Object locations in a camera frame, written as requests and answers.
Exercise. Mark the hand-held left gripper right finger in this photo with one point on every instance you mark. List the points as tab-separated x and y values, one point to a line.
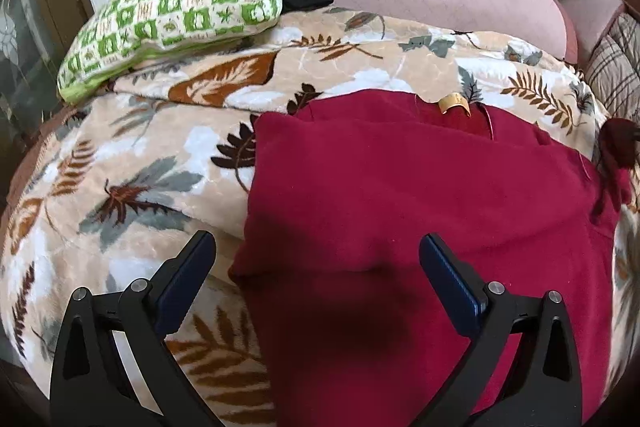
452	287

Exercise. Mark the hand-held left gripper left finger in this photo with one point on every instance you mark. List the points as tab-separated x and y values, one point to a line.
185	287

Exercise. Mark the dark red garment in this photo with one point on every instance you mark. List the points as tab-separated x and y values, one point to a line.
375	187

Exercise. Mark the beige leaf-print blanket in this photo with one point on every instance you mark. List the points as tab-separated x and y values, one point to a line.
125	167

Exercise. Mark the green checkered pillow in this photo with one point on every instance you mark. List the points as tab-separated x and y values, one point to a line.
175	7

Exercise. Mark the striped beige cushion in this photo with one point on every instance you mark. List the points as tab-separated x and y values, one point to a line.
620	62

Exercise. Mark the pink seat cushion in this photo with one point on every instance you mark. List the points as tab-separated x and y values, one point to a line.
590	17

